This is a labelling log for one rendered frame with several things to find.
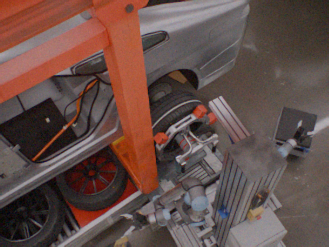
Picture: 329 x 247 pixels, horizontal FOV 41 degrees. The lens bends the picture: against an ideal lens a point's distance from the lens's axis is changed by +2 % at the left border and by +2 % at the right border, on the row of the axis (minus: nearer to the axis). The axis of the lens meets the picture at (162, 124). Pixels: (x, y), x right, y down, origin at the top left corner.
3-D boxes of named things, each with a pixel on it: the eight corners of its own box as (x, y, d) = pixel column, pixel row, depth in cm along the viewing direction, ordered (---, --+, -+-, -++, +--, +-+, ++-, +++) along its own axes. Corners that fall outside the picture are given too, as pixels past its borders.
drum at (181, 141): (187, 134, 396) (187, 126, 383) (201, 151, 387) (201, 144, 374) (174, 142, 392) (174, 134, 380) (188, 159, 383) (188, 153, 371)
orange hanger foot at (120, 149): (120, 133, 428) (116, 115, 398) (150, 173, 406) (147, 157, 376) (106, 142, 424) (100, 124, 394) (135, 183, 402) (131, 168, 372)
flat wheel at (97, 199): (93, 137, 455) (89, 127, 434) (141, 173, 433) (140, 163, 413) (47, 185, 431) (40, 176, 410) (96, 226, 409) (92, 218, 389)
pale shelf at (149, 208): (168, 190, 408) (168, 189, 405) (178, 204, 401) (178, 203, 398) (130, 216, 397) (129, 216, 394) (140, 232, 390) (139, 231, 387)
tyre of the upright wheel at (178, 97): (123, 126, 369) (148, 147, 429) (138, 147, 359) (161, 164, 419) (183, 77, 367) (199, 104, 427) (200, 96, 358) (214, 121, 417)
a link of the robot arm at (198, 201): (200, 207, 347) (204, 182, 299) (206, 226, 340) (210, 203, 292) (186, 212, 346) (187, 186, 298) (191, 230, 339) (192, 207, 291)
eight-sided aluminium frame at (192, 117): (203, 133, 418) (206, 103, 371) (207, 138, 415) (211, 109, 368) (157, 163, 404) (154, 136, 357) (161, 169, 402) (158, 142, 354)
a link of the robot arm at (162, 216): (171, 220, 317) (170, 217, 310) (156, 224, 316) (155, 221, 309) (168, 210, 321) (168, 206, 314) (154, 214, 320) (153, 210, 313)
